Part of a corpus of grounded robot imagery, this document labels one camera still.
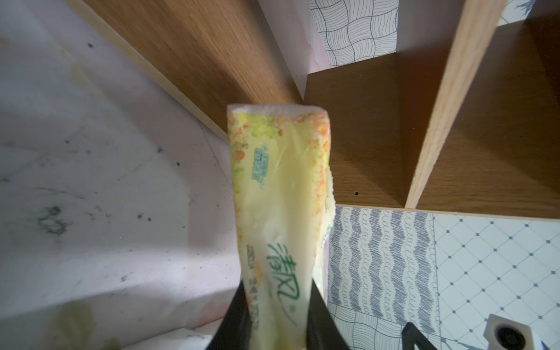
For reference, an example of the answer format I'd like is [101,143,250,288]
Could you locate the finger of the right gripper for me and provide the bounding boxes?
[402,322,436,350]

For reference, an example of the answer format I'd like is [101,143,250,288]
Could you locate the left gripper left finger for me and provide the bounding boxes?
[206,281,252,350]

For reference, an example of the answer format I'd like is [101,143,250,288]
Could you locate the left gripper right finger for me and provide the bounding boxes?
[306,281,349,350]

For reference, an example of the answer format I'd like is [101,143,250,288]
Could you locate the yellow-green pack bottom shelf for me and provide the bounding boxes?
[227,104,335,349]

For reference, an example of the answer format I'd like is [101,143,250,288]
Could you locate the wooden three-tier shelf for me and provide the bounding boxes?
[71,1,559,219]

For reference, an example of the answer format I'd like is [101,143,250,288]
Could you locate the floral table mat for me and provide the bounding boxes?
[1,1,241,349]

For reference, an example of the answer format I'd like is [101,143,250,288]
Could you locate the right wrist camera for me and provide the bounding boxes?
[484,314,545,350]

